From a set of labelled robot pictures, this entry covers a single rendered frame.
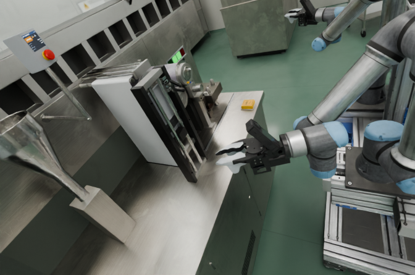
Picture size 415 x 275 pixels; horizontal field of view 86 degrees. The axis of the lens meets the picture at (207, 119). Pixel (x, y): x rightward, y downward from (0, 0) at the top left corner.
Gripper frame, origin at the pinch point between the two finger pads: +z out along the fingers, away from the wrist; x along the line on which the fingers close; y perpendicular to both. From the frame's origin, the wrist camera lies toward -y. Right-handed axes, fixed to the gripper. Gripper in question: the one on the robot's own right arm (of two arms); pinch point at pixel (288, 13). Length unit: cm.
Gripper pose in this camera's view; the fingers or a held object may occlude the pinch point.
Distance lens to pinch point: 168.5
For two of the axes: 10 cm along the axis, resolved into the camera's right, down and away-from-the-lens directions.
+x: 6.9, -6.8, 2.7
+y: 4.2, 6.6, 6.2
